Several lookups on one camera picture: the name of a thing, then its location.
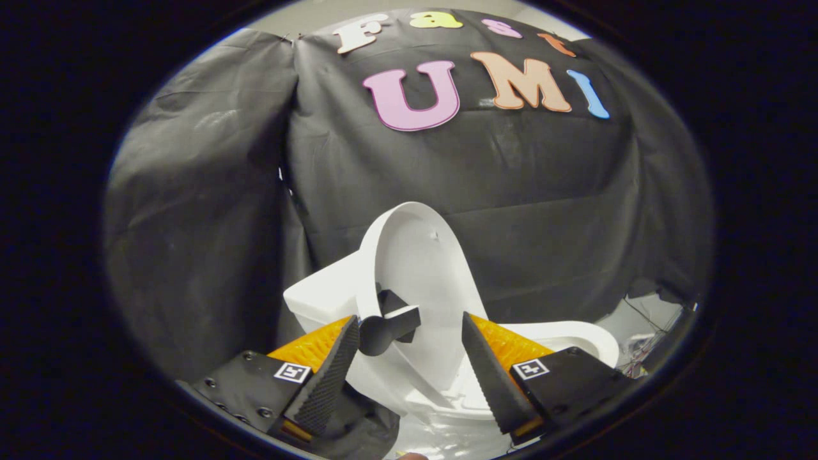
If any tangle of thin cables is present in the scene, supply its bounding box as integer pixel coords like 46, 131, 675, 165
623, 297, 697, 379

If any white toilet with tank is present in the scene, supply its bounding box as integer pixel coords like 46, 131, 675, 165
284, 252, 619, 443

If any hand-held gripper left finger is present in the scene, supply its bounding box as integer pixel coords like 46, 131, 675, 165
176, 315, 360, 443

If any black lid lift handle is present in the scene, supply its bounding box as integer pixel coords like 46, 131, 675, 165
358, 289, 422, 357

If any white toilet lid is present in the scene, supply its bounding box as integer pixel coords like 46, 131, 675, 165
358, 202, 490, 398

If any black backdrop cloth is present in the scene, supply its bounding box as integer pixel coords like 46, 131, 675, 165
105, 10, 714, 384

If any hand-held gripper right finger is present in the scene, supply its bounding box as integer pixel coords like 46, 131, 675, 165
463, 313, 630, 445

